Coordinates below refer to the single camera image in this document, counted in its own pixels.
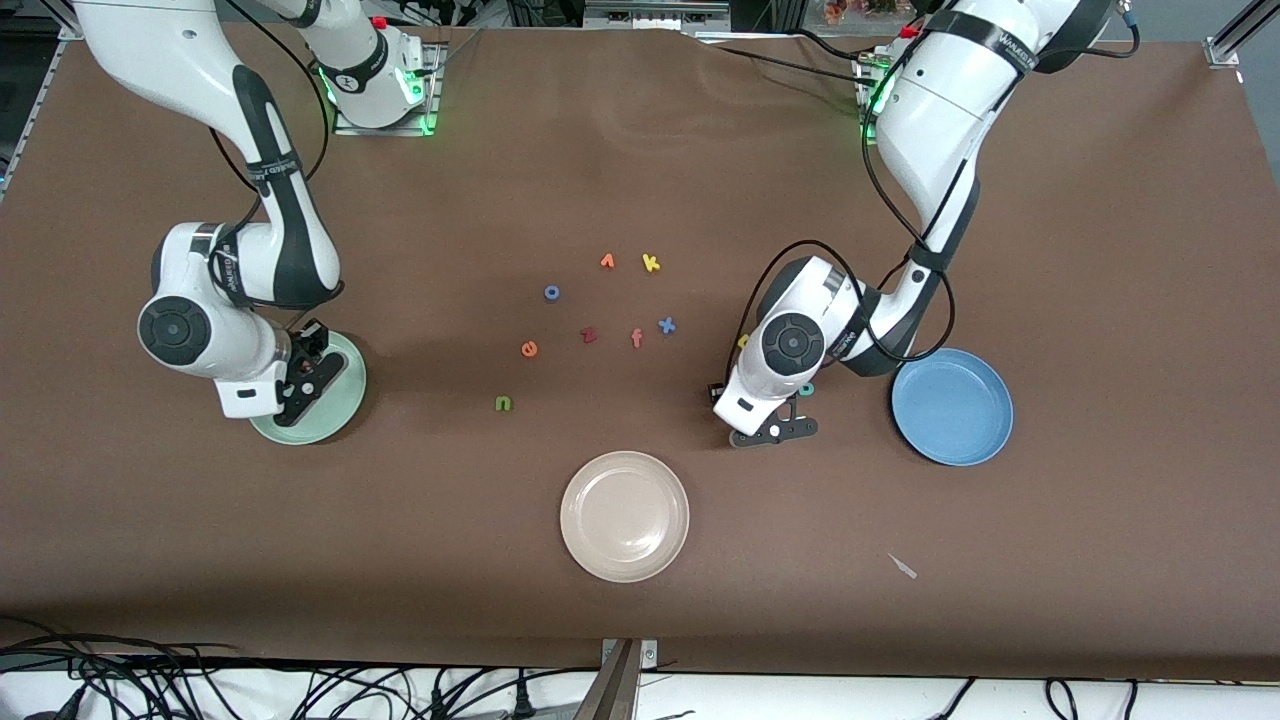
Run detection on green plate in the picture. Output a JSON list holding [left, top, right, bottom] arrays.
[[247, 330, 368, 446]]

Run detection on black cable on tabletop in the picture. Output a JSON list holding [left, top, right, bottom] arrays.
[[700, 35, 881, 86]]

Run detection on silver table edge bracket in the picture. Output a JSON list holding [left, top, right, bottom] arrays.
[[600, 638, 661, 669]]

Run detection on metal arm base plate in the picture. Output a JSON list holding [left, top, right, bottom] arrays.
[[856, 52, 891, 147], [333, 42, 442, 137]]

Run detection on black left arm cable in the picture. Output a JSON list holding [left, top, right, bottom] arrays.
[[735, 0, 1141, 366]]

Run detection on aluminium frame profile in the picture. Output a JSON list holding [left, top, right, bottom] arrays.
[[583, 0, 732, 34]]

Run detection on beige plate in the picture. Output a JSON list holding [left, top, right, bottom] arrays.
[[559, 450, 691, 584]]

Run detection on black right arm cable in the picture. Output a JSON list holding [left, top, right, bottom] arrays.
[[208, 0, 336, 233]]

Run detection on aluminium table frame rail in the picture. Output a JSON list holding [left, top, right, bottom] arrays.
[[1203, 0, 1280, 69], [0, 0, 81, 196]]

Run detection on grey metal bar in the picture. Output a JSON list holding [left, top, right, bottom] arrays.
[[572, 640, 641, 720]]

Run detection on colourful background objects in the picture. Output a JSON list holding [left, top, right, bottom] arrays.
[[822, 0, 906, 27]]

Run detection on tangled black floor cables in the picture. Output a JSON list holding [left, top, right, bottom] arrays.
[[0, 615, 601, 720]]

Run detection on blue plate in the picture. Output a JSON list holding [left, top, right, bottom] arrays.
[[890, 347, 1015, 468]]

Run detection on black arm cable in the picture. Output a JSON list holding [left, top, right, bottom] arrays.
[[735, 0, 1141, 366], [208, 0, 336, 233]]

